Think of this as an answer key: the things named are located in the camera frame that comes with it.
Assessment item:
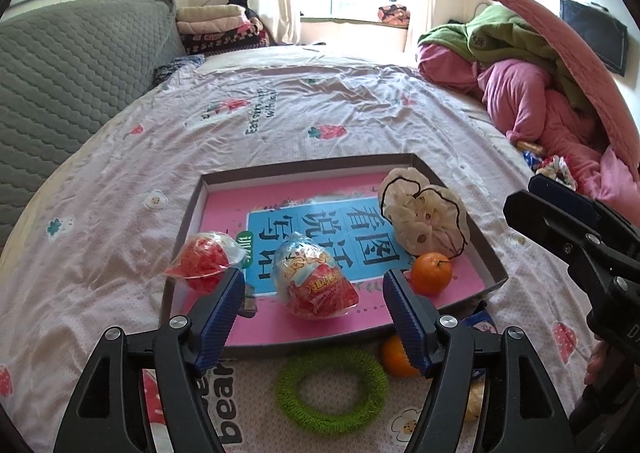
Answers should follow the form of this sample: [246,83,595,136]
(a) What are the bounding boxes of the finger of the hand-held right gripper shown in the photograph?
[529,174,640,259]
[503,190,622,280]

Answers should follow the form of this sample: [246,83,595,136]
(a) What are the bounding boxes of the black wall television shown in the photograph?
[559,0,630,78]

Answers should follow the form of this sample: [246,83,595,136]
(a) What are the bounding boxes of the red white egg snack pack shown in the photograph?
[165,231,249,291]

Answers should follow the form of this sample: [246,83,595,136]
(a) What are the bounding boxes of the pink and blue book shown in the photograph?
[180,172,487,349]

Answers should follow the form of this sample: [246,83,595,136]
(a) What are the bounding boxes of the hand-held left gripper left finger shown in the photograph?
[52,267,247,453]

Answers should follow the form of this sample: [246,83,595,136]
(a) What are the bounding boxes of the stack of folded blankets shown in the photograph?
[176,4,271,55]

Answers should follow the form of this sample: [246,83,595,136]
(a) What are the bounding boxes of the pink quilted blanket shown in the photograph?
[474,0,640,214]

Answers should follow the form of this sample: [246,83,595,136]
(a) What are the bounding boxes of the green fuzzy ring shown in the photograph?
[274,345,388,434]

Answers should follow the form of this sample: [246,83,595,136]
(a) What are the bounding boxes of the grey quilted headboard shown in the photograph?
[0,0,187,254]

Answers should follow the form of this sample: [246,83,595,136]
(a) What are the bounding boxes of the snack packets near blankets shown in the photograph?
[540,155,578,191]

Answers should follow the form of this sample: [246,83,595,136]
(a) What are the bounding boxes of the orange mandarin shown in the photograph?
[382,334,422,379]
[411,252,453,296]

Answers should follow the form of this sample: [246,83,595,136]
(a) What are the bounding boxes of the patterned bag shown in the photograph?
[377,4,411,26]

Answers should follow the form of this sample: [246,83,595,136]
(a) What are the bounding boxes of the green fleece garment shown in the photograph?
[417,5,596,108]

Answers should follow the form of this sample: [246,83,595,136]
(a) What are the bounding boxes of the dark patterned cloth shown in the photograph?
[152,54,206,86]

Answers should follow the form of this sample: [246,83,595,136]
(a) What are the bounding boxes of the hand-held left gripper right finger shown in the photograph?
[382,267,571,453]

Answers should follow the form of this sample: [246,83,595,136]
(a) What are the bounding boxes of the magenta fleece blanket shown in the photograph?
[417,43,616,168]

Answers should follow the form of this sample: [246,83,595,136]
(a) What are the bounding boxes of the cream scrunchie with black trim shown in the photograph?
[377,168,472,261]

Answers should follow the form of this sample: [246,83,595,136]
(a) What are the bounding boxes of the grey shallow cardboard box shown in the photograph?
[159,153,509,359]

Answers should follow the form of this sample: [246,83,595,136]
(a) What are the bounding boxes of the person's right hand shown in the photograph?
[584,340,610,386]

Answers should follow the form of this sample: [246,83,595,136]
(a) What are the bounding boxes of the blue red egg snack pack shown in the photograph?
[271,231,361,321]

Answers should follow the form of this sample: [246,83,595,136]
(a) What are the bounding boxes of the blue cookie packet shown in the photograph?
[460,310,501,334]

